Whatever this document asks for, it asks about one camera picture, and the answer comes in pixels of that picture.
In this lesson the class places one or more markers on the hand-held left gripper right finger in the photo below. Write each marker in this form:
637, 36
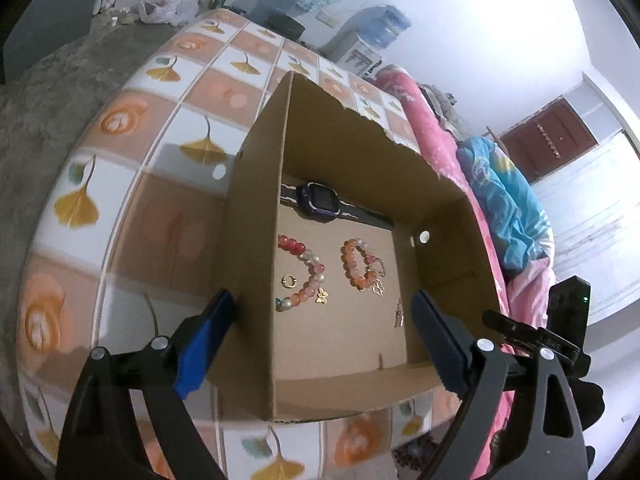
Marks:
440, 345

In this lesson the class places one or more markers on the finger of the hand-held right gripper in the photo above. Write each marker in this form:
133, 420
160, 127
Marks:
515, 332

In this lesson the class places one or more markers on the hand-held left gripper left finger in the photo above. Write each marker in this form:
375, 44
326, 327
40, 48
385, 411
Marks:
202, 350

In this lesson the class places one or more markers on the brown cardboard box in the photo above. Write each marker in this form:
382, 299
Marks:
250, 260

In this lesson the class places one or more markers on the gold hoop earring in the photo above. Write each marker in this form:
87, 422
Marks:
285, 283

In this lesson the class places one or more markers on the solid gold butterfly charm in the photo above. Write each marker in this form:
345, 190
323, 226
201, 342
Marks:
322, 298

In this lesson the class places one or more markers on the dark purple smartwatch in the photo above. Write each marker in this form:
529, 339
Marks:
315, 195

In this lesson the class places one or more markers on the blue printed cloth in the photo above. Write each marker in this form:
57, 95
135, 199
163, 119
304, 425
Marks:
505, 200

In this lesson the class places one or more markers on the red brown door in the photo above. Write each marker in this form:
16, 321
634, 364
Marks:
550, 140

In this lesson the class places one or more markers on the pink floral blanket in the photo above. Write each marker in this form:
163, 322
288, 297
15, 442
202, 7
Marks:
435, 140

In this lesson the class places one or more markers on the grey patterned cushion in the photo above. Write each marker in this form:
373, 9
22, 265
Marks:
440, 102

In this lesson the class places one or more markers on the white water dispenser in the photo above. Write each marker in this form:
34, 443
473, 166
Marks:
350, 45

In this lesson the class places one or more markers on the black round pot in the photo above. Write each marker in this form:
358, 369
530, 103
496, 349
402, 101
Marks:
285, 27

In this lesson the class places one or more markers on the white plastic bag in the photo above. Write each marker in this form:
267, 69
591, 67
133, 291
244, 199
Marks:
170, 7

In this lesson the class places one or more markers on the grey flat board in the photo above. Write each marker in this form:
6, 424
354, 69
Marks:
45, 25

